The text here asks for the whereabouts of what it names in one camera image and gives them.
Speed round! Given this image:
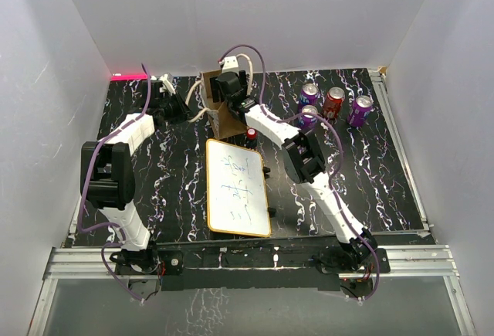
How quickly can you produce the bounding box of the brown canvas bag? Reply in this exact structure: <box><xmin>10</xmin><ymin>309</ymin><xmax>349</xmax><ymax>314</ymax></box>
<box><xmin>185</xmin><ymin>53</ymin><xmax>253</xmax><ymax>140</ymax></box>

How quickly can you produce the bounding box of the purple fanta can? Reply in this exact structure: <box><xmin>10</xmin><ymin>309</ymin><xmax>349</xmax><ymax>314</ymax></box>
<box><xmin>298</xmin><ymin>83</ymin><xmax>320</xmax><ymax>110</ymax></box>

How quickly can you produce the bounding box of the red can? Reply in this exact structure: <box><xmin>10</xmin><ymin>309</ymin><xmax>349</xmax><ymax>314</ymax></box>
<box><xmin>323</xmin><ymin>87</ymin><xmax>345</xmax><ymax>119</ymax></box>

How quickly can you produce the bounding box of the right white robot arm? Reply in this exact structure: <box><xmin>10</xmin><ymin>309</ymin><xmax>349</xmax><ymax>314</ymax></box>
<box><xmin>204</xmin><ymin>71</ymin><xmax>379</xmax><ymax>272</ymax></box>

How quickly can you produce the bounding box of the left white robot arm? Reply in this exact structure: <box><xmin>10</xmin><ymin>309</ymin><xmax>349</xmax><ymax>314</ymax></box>
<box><xmin>77</xmin><ymin>74</ymin><xmax>192</xmax><ymax>273</ymax></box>

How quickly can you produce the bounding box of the pink tape strip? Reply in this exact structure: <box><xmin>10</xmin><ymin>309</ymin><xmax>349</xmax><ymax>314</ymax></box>
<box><xmin>111</xmin><ymin>73</ymin><xmax>148</xmax><ymax>81</ymax></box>

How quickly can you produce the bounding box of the black board clip upper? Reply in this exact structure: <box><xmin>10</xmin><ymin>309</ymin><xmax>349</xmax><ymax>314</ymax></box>
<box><xmin>262</xmin><ymin>166</ymin><xmax>271</xmax><ymax>177</ymax></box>

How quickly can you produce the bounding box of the black board clip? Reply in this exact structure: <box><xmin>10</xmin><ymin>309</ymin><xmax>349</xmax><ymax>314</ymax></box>
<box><xmin>262</xmin><ymin>166</ymin><xmax>271</xmax><ymax>177</ymax></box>
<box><xmin>267</xmin><ymin>207</ymin><xmax>276</xmax><ymax>218</ymax></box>

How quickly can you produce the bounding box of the white dry-erase board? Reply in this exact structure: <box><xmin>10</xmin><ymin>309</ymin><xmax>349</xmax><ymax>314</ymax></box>
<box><xmin>206</xmin><ymin>139</ymin><xmax>271</xmax><ymax>238</ymax></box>

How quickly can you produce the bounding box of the black board clip lower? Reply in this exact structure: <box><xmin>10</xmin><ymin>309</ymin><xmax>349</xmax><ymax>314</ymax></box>
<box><xmin>267</xmin><ymin>207</ymin><xmax>276</xmax><ymax>218</ymax></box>

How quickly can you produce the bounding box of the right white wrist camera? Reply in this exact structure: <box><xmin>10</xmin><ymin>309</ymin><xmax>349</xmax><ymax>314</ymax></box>
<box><xmin>219</xmin><ymin>56</ymin><xmax>239</xmax><ymax>73</ymax></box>

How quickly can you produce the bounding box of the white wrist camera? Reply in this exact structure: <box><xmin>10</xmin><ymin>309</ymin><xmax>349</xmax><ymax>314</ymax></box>
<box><xmin>157</xmin><ymin>73</ymin><xmax>176</xmax><ymax>94</ymax></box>
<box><xmin>219</xmin><ymin>56</ymin><xmax>239</xmax><ymax>73</ymax></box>

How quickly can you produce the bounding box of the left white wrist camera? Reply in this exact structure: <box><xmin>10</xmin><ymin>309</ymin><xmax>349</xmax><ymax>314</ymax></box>
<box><xmin>157</xmin><ymin>73</ymin><xmax>176</xmax><ymax>94</ymax></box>

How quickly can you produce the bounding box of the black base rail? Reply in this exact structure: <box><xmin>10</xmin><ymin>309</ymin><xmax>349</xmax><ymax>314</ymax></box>
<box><xmin>110</xmin><ymin>235</ymin><xmax>391</xmax><ymax>291</ymax></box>

